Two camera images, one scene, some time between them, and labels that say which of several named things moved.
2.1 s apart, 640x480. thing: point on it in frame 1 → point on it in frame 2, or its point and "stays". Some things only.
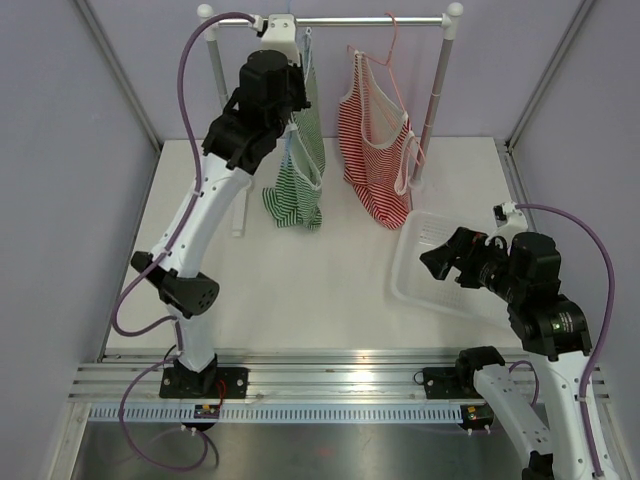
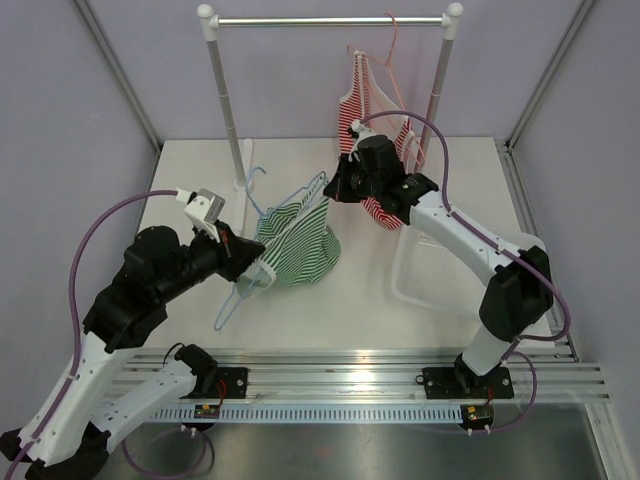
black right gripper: x=471 y=245 → x=339 y=189
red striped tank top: x=373 y=129 stays
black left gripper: x=295 y=73 → x=236 y=254
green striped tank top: x=294 y=199 → x=298 y=245
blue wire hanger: x=293 y=130 → x=238 y=291
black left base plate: x=231 y=383 stays
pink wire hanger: x=388 y=63 stays
